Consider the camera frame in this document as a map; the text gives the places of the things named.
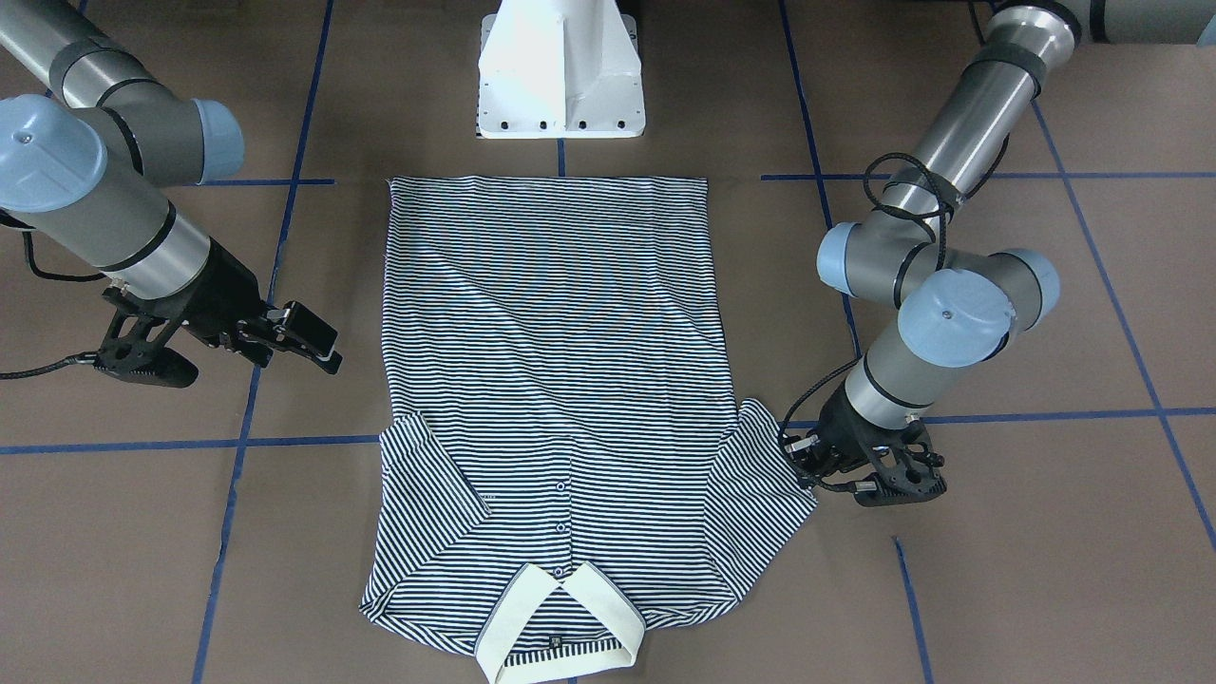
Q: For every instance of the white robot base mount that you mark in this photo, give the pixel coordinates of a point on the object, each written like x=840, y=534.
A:
x=561, y=70

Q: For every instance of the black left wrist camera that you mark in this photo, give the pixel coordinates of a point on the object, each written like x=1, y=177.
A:
x=906, y=467

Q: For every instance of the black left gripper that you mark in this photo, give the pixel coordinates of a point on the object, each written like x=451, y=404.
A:
x=842, y=425

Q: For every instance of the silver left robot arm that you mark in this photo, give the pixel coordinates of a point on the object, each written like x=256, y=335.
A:
x=953, y=309

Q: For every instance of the navy white striped polo shirt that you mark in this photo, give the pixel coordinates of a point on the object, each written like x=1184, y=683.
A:
x=567, y=467

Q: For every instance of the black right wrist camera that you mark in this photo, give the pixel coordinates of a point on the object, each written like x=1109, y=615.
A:
x=135, y=350

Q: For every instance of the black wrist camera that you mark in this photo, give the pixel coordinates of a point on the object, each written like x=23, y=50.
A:
x=906, y=467
x=135, y=350

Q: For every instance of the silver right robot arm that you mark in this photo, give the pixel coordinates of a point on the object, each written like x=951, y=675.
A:
x=87, y=167

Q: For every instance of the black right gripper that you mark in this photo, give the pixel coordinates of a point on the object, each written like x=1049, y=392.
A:
x=220, y=293

